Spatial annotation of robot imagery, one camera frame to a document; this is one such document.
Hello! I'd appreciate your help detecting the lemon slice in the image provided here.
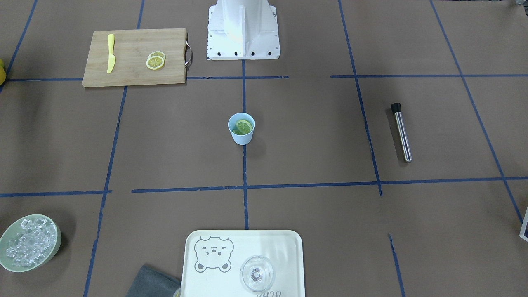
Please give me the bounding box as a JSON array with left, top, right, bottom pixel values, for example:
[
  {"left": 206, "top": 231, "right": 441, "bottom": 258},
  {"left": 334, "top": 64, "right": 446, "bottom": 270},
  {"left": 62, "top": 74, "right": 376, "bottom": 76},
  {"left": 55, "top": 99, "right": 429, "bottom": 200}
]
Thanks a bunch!
[
  {"left": 233, "top": 119, "right": 253, "bottom": 135},
  {"left": 149, "top": 51, "right": 166, "bottom": 59},
  {"left": 146, "top": 56, "right": 165, "bottom": 70}
]

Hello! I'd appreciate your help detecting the steel muddler black tip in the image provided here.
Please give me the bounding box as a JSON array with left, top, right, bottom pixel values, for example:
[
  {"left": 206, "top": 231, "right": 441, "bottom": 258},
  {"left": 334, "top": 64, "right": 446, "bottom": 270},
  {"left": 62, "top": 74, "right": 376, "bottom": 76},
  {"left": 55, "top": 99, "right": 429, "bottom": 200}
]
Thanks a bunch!
[{"left": 391, "top": 103, "right": 413, "bottom": 163}]

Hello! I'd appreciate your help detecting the blue paper cup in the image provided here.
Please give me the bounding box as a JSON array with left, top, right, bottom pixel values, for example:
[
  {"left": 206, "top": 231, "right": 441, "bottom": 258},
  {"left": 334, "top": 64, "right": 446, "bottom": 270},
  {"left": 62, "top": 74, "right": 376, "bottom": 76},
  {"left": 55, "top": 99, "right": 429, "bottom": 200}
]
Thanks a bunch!
[{"left": 228, "top": 113, "right": 255, "bottom": 145}]

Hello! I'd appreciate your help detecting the yellow lemon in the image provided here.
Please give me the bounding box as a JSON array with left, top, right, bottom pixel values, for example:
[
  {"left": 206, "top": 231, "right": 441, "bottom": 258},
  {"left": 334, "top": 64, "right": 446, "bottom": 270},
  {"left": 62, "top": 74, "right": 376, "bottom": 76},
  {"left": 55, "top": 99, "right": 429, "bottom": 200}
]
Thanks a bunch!
[{"left": 0, "top": 59, "right": 7, "bottom": 86}]

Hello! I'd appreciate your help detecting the cream bear tray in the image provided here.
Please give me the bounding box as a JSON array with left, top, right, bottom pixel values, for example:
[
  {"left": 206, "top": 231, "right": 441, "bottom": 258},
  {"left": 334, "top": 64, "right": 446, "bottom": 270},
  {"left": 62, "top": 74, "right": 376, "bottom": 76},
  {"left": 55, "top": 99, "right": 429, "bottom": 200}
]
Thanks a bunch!
[{"left": 180, "top": 231, "right": 306, "bottom": 297}]

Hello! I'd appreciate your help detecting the clear wine glass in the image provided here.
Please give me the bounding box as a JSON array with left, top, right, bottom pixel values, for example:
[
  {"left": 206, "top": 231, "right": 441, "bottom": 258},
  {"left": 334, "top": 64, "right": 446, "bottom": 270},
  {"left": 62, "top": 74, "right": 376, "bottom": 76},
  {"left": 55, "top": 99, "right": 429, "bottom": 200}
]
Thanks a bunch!
[{"left": 239, "top": 255, "right": 276, "bottom": 295}]

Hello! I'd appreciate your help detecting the bamboo cutting board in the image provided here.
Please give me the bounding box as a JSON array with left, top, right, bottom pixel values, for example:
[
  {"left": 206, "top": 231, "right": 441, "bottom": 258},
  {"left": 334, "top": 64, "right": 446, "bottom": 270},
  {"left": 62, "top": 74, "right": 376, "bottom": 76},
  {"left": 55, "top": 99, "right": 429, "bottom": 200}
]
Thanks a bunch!
[{"left": 82, "top": 28, "right": 192, "bottom": 88}]

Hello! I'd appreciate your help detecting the grey folded cloth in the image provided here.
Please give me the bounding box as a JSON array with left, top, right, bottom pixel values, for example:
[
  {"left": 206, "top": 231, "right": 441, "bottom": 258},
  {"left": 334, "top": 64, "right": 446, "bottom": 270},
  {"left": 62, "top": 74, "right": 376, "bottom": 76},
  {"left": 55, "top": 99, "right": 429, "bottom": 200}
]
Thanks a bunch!
[{"left": 126, "top": 265, "right": 182, "bottom": 297}]

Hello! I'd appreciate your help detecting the yellow plastic knife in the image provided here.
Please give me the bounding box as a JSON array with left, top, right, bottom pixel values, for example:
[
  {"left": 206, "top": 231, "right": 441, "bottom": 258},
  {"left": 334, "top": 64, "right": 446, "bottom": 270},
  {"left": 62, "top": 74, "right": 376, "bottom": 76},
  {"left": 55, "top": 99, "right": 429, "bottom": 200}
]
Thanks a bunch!
[{"left": 107, "top": 33, "right": 116, "bottom": 74}]

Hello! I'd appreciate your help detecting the green bowl of ice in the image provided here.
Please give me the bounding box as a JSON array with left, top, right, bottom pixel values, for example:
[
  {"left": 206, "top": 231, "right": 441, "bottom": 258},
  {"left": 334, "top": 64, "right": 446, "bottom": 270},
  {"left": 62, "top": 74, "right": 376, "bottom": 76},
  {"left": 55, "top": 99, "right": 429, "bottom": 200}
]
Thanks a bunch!
[{"left": 0, "top": 214, "right": 62, "bottom": 273}]

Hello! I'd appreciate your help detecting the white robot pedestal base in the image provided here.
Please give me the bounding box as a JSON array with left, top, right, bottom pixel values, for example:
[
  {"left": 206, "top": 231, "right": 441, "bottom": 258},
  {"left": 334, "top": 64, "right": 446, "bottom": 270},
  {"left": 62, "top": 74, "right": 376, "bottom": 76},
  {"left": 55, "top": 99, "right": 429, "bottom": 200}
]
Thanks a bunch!
[{"left": 206, "top": 0, "right": 281, "bottom": 60}]

